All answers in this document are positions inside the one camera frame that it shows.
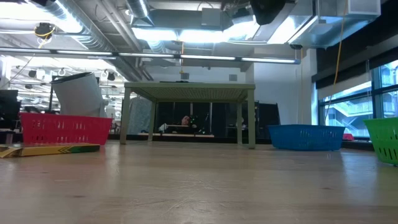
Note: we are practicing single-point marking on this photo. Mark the small red object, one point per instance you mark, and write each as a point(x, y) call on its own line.
point(348, 137)

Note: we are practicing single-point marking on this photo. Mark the white cylinder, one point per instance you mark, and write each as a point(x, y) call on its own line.
point(77, 96)

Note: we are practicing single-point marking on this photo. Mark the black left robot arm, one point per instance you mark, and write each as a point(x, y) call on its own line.
point(43, 1)

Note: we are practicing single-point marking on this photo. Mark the silver spiral duct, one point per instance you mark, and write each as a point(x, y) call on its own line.
point(93, 34)

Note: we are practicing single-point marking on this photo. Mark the yellow green crayon box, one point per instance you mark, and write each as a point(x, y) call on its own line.
point(46, 151)

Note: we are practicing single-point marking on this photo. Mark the blue plastic basket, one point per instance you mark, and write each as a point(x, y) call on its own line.
point(306, 138)

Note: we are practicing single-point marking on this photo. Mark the person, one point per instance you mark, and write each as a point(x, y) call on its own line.
point(186, 120)

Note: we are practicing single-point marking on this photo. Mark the long ceiling light bar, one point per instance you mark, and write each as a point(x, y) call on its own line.
point(205, 57)

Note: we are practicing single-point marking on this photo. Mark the pale green metal riser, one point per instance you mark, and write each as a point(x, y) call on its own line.
point(189, 86)

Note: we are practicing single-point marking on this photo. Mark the green plastic basket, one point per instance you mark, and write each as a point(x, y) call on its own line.
point(384, 140)

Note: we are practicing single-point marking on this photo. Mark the black monitor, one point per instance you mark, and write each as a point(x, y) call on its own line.
point(9, 105)

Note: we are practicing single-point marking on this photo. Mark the silver rectangular duct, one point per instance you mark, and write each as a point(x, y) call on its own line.
point(311, 28)

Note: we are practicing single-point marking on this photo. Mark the red plastic basket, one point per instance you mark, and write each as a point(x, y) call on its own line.
point(62, 129)

